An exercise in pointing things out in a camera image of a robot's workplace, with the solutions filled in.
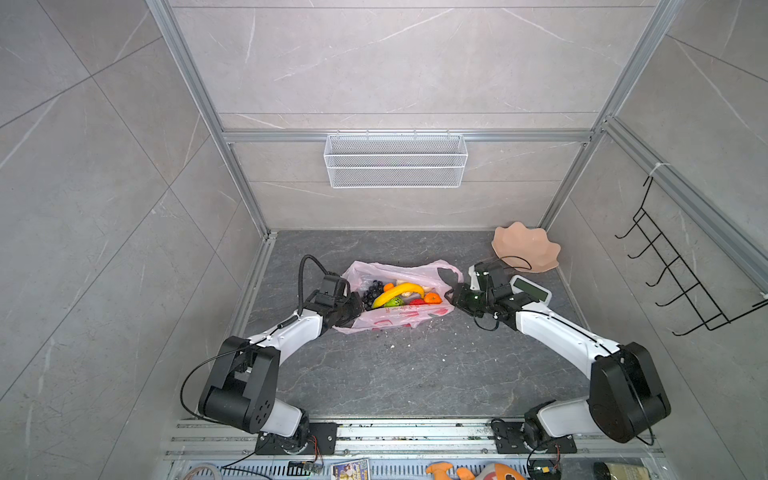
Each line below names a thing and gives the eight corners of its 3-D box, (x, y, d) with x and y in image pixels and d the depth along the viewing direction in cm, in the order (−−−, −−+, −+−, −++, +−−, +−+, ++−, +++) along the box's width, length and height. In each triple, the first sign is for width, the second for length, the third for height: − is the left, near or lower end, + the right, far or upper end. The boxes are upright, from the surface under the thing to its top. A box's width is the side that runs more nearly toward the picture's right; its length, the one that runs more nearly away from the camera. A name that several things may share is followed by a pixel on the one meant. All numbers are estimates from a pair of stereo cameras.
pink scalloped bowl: (526, 283, 106) (532, 274, 102) (485, 242, 119) (488, 233, 115) (564, 262, 112) (571, 253, 108) (520, 225, 125) (525, 216, 121)
